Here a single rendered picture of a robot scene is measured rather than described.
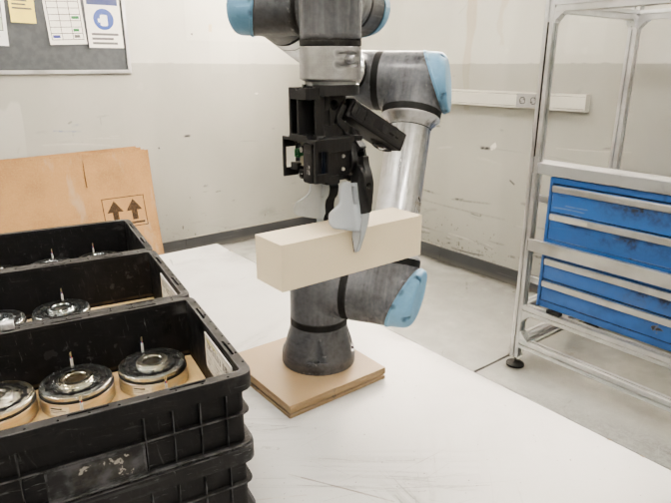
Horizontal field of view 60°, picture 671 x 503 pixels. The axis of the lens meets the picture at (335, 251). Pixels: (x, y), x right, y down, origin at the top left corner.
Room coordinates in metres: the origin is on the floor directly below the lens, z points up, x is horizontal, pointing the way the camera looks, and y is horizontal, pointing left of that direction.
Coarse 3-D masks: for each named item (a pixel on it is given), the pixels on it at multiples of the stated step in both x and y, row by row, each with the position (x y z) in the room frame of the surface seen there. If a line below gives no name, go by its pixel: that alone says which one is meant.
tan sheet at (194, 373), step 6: (192, 360) 0.88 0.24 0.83; (192, 366) 0.86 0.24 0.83; (198, 366) 0.86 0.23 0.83; (114, 372) 0.84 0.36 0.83; (192, 372) 0.84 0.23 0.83; (198, 372) 0.84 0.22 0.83; (114, 378) 0.82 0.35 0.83; (192, 378) 0.82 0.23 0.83; (198, 378) 0.82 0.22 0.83; (204, 378) 0.82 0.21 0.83; (36, 390) 0.78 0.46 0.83; (120, 390) 0.78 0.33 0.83; (120, 396) 0.77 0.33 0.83; (126, 396) 0.77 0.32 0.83; (132, 396) 0.77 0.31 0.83; (42, 414) 0.72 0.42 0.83; (36, 420) 0.70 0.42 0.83
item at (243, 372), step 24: (120, 312) 0.86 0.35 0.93; (0, 336) 0.77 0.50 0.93; (216, 336) 0.77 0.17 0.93; (240, 360) 0.69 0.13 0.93; (192, 384) 0.64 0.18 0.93; (216, 384) 0.64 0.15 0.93; (240, 384) 0.65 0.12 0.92; (96, 408) 0.58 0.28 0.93; (120, 408) 0.58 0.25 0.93; (144, 408) 0.60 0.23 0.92; (168, 408) 0.61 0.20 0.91; (0, 432) 0.53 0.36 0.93; (24, 432) 0.54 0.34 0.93; (48, 432) 0.55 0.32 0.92; (72, 432) 0.56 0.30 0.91; (0, 456) 0.52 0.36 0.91
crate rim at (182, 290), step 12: (132, 252) 1.16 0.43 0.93; (144, 252) 1.17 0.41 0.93; (156, 252) 1.16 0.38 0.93; (48, 264) 1.09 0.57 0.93; (60, 264) 1.09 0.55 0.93; (72, 264) 1.10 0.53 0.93; (168, 276) 1.02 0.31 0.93; (180, 288) 0.96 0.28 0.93; (144, 300) 0.90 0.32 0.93; (156, 300) 0.90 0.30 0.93; (84, 312) 0.85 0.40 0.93; (96, 312) 0.85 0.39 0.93; (24, 324) 0.81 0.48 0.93
